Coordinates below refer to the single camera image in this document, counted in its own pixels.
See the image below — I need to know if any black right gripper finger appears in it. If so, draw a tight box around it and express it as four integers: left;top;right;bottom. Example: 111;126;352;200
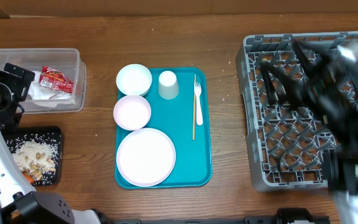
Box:
290;39;338;75
259;61;303;108

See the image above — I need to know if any white napkin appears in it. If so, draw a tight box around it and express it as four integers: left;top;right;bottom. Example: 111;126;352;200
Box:
27;71;75;108

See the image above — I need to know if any red snack wrapper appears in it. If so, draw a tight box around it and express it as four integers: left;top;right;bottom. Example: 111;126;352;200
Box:
39;66;74;94

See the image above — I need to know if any orange carrot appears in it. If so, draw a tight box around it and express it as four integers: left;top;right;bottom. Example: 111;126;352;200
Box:
22;172;35;185

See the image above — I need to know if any pink bowl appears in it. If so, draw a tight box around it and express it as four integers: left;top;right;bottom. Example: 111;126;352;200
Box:
113;95;152;131

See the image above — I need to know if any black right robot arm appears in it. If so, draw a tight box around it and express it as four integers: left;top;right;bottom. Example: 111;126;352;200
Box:
259;40;358;223

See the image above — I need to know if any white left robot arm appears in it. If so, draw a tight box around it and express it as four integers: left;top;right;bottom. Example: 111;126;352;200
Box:
0;63;100;224

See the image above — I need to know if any black tray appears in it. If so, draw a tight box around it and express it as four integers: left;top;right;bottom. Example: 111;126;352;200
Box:
2;126;64;186

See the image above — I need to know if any clear plastic bin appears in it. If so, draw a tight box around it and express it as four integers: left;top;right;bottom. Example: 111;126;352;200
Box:
0;48;87;114

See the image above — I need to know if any grey dish rack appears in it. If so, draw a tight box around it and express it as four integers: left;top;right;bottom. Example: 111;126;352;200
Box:
235;30;358;192

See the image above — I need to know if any rice and peanuts pile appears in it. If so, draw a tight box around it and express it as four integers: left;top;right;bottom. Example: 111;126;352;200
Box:
12;141;58;183

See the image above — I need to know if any white plastic fork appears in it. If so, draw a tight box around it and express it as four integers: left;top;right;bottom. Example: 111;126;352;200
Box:
194;82;203;126

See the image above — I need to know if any wooden chopstick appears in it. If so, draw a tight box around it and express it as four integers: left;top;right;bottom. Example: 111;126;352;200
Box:
192;74;196;141

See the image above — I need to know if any white paper cup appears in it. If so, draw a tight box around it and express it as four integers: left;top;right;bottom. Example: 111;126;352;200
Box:
158;70;179;100

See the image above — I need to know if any teal plastic tray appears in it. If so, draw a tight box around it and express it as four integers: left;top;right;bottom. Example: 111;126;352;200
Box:
114;67;213;190

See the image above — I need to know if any white bowl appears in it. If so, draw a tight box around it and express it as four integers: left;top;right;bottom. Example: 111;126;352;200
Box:
116;63;152;96

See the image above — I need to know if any pink plate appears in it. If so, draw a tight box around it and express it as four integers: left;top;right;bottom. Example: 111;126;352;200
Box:
116;128;176;187

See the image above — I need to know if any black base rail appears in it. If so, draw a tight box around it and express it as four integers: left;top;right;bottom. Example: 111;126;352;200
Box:
112;208;331;224

